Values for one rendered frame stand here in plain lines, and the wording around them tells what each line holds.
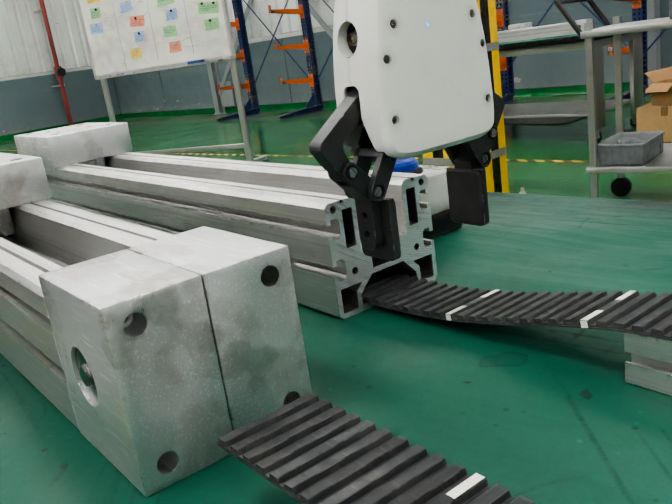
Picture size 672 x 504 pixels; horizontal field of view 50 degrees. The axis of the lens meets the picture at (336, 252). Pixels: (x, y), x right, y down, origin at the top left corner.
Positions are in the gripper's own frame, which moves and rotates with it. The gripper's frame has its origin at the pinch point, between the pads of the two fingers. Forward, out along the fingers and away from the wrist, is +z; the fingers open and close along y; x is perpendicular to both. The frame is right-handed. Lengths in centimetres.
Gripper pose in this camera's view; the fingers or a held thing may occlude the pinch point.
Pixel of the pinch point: (426, 222)
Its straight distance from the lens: 48.6
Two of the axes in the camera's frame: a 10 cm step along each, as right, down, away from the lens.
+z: 1.4, 9.5, 2.8
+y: 7.8, -2.8, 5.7
